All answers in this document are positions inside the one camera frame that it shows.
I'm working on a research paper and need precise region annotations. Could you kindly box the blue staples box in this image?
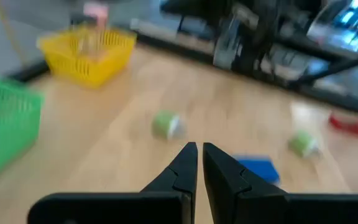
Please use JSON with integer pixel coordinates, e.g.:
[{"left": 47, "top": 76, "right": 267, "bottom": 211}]
[{"left": 233, "top": 155, "right": 281, "bottom": 185}]

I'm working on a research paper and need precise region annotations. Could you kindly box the yellow plastic basket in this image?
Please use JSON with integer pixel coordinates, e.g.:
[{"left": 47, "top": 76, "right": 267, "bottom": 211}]
[{"left": 37, "top": 24, "right": 137, "bottom": 90}]

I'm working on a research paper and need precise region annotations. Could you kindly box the green plastic basket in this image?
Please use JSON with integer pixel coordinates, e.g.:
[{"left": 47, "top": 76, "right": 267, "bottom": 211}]
[{"left": 0, "top": 74, "right": 45, "bottom": 186}]

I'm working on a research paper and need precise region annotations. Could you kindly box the yellow cable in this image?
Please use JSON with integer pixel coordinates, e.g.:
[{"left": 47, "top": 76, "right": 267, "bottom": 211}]
[{"left": 0, "top": 0, "right": 26, "bottom": 62}]

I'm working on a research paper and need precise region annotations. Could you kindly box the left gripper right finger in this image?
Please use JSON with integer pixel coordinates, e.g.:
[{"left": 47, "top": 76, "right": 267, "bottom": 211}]
[{"left": 202, "top": 142, "right": 358, "bottom": 224}]

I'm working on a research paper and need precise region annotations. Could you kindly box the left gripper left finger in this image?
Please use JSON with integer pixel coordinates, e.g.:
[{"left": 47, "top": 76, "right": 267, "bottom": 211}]
[{"left": 26, "top": 142, "right": 198, "bottom": 224}]

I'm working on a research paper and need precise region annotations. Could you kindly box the red staples box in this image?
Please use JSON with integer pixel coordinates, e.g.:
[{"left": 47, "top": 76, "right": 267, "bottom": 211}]
[{"left": 328, "top": 113, "right": 358, "bottom": 136}]

